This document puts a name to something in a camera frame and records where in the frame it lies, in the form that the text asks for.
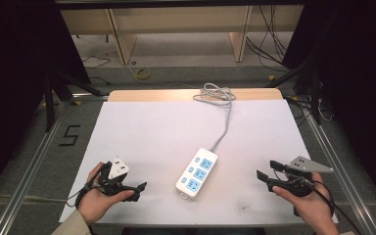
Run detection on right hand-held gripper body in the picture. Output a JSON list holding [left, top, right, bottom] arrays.
[[273, 155, 335, 199]]

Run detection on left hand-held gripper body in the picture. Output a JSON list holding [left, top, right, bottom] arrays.
[[97, 155, 139, 198]]

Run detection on person's left hand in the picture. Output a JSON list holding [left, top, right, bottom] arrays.
[[76, 162, 135, 226]]

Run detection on person's right hand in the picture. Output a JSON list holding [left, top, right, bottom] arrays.
[[271, 171, 336, 230]]

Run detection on white table sheet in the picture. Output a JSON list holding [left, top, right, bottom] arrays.
[[58, 99, 340, 227]]

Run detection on white power strip blue sockets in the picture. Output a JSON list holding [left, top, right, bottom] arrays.
[[174, 147, 219, 201]]

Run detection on black metal stand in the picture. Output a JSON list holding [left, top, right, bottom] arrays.
[[42, 70, 110, 133], [266, 55, 324, 125]]

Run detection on black curtain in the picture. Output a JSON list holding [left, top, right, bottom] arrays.
[[282, 0, 376, 218], [0, 0, 92, 205]]

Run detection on aluminium rail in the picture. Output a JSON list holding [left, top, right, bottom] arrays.
[[0, 100, 71, 235], [301, 103, 376, 235]]

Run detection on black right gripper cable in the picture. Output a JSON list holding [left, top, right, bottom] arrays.
[[302, 177, 364, 235]]

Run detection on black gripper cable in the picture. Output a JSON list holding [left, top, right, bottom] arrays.
[[302, 177, 364, 235], [65, 162, 106, 211]]

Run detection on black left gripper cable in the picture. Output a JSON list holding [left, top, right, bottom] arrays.
[[65, 162, 106, 211]]

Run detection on grey power strip cable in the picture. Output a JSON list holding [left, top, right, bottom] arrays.
[[192, 82, 237, 153]]

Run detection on yellow coiled cable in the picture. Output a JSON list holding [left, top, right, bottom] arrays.
[[134, 67, 152, 81]]

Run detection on thin black floor cable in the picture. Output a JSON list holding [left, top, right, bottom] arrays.
[[80, 53, 113, 86]]

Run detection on bundle of black cables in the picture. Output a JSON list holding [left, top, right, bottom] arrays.
[[245, 4, 290, 73]]

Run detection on wooden desk frame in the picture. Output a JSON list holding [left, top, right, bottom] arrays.
[[59, 4, 306, 66]]

